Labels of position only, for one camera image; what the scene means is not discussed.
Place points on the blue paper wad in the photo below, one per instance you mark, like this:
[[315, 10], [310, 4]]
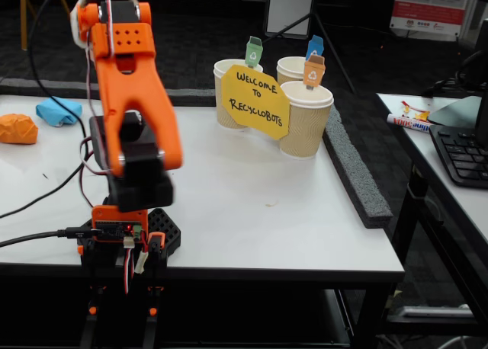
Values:
[[53, 109]]

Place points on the black grid robot base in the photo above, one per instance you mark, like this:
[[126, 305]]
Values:
[[164, 227]]

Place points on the orange and black robot arm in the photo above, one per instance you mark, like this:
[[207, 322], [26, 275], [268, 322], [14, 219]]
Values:
[[126, 86]]

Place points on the long grey foam strip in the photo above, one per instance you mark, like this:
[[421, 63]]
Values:
[[23, 86], [358, 173]]

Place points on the orange crumpled paper wad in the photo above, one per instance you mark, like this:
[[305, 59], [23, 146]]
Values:
[[19, 130]]

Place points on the paper cup with green label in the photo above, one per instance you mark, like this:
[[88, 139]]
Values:
[[225, 105]]

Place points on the green recycling bin label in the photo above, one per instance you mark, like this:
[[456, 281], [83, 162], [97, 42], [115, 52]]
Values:
[[254, 52]]

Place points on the yellow welcome sign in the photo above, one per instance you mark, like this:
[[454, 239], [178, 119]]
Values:
[[253, 105]]

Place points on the white board panel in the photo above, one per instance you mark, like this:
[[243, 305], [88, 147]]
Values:
[[289, 6]]

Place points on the paper cup with blue label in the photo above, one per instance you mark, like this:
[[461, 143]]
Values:
[[291, 69]]

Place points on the orange controller board holder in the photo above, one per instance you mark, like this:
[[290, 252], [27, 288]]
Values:
[[114, 229]]

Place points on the blue recycling bin label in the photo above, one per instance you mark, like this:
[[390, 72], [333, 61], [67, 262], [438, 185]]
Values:
[[314, 46]]

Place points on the orange recycling bin label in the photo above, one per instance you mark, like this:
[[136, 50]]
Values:
[[314, 72]]

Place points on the paper cup with orange label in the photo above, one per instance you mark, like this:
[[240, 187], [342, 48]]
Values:
[[305, 128]]

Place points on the black tripod stand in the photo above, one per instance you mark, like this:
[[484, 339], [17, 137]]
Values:
[[331, 48]]

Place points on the white power connector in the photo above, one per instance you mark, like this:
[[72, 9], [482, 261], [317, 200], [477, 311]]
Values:
[[141, 263]]

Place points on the black table clamp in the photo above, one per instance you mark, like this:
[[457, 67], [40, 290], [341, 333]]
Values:
[[153, 311], [92, 309]]

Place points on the white red marker pen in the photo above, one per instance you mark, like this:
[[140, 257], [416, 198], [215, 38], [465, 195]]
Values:
[[408, 122]]

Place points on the white and red poster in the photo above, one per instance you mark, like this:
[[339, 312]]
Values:
[[427, 10]]

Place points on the yellow and red wrapper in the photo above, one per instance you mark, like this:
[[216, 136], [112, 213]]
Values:
[[422, 116]]

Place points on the black keyboard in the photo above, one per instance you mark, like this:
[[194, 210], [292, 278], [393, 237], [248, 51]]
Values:
[[461, 158]]

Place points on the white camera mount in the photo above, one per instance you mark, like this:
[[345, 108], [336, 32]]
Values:
[[74, 29]]

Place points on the black work table frame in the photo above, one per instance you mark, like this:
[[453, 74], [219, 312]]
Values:
[[267, 278]]

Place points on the black side table frame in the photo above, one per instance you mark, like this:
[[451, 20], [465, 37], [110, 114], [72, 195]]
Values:
[[413, 212]]

